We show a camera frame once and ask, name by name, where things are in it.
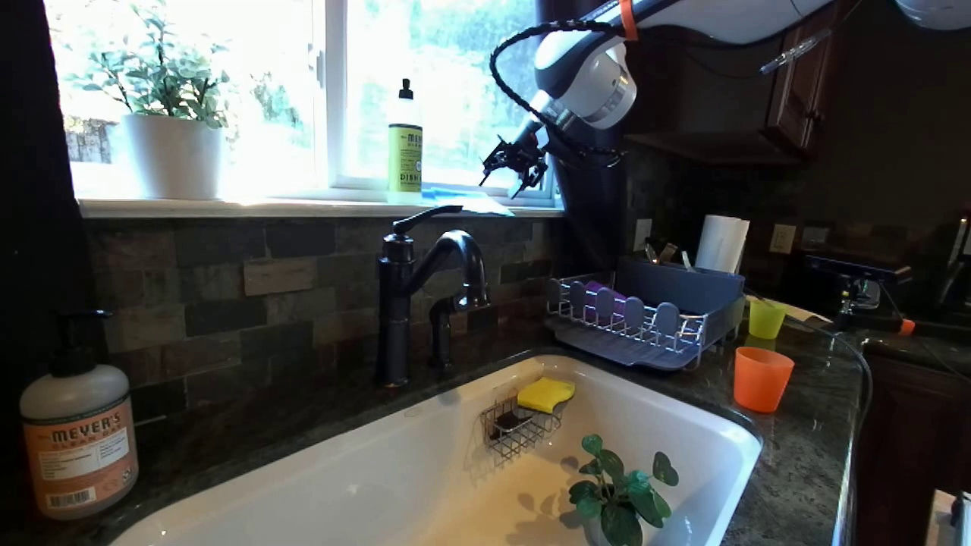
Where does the dark window curtain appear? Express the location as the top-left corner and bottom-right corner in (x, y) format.
(548, 124), (631, 278)
(0, 0), (92, 388)

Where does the stainless steel dish rack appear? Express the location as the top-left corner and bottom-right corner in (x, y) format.
(542, 260), (749, 371)

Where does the dark metal faucet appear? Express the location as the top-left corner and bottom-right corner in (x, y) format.
(373, 202), (499, 394)

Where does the white paper towel roll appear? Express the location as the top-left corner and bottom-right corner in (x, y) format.
(692, 212), (754, 278)

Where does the dark wooden wall cabinet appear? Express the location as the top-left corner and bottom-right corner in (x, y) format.
(754, 0), (856, 165)

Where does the dark dish rack drain tray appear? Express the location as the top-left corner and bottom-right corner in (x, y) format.
(548, 314), (716, 373)

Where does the soap bottle with orange label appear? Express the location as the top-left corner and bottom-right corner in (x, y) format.
(18, 307), (143, 523)

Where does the small green leafy plant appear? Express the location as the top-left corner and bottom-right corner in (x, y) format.
(558, 434), (683, 546)

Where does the yellow sponge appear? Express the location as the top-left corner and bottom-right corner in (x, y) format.
(513, 377), (579, 419)

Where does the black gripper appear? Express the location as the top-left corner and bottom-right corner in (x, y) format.
(478, 111), (570, 200)

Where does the orange plastic cup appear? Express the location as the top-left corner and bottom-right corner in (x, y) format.
(730, 343), (799, 419)

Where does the green dish soap bottle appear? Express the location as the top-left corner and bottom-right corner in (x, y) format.
(385, 75), (426, 197)

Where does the green plastic cup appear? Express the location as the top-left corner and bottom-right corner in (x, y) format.
(743, 298), (789, 344)

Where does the wire sponge caddy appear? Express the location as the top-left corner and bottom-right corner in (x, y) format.
(477, 394), (565, 463)

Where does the plant in white pot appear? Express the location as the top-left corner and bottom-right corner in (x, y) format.
(71, 7), (235, 202)

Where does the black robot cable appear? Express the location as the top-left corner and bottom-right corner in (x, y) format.
(489, 15), (631, 135)

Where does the wall outlet plate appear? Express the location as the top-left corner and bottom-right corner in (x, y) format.
(767, 221), (800, 257)

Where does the black coffee machine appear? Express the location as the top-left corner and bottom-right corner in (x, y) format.
(800, 248), (915, 327)

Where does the white kitchen sink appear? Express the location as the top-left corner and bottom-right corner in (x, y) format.
(108, 349), (763, 546)

